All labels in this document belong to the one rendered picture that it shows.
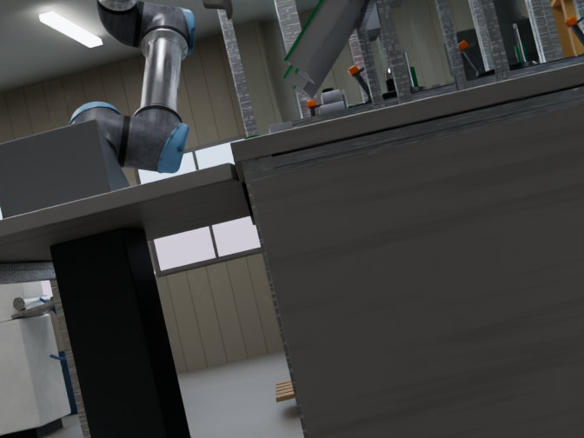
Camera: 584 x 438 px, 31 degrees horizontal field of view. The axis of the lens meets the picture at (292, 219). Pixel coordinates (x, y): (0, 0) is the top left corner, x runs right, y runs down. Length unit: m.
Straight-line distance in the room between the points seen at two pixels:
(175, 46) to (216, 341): 8.56
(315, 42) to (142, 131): 0.65
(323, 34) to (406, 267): 0.49
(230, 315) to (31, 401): 3.89
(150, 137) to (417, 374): 1.03
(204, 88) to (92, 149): 9.02
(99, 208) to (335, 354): 0.50
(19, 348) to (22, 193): 5.35
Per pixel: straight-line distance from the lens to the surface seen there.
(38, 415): 7.53
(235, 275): 10.95
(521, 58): 2.31
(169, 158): 2.35
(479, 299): 1.54
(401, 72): 1.78
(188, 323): 11.10
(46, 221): 1.81
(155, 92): 2.47
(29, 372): 7.52
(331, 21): 1.83
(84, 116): 2.37
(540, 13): 3.53
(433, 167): 1.54
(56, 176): 2.17
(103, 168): 2.14
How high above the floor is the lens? 0.64
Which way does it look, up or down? 3 degrees up
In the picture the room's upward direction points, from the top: 13 degrees counter-clockwise
